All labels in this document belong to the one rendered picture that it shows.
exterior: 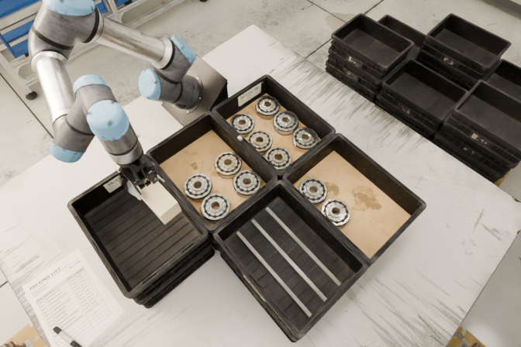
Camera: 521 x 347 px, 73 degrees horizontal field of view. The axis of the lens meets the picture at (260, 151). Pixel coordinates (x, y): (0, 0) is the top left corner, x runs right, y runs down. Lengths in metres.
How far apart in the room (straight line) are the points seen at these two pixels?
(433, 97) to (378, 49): 0.44
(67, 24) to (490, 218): 1.61
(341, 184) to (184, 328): 0.74
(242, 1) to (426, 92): 1.90
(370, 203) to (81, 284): 1.07
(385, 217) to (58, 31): 1.19
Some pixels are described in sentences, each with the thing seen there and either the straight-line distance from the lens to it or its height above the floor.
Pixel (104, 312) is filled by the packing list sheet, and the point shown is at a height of 0.70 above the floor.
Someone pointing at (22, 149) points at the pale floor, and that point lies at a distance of 2.88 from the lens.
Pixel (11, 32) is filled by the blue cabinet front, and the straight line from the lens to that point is 2.89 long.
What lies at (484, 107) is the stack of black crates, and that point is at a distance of 2.33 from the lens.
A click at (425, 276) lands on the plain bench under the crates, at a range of 1.47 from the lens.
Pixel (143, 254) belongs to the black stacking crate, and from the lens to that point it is 1.29.
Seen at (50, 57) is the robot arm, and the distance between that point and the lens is 1.19.
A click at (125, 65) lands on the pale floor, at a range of 3.08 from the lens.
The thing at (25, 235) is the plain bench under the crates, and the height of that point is 0.70.
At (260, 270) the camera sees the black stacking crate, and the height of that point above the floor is 0.83.
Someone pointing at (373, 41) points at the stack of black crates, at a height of 0.49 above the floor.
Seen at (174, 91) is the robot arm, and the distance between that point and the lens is 1.48.
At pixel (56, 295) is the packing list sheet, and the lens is 1.51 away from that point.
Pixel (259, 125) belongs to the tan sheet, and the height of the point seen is 0.83.
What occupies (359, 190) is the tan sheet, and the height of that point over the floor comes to 0.83.
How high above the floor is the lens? 2.01
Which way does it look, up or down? 58 degrees down
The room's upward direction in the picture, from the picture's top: straight up
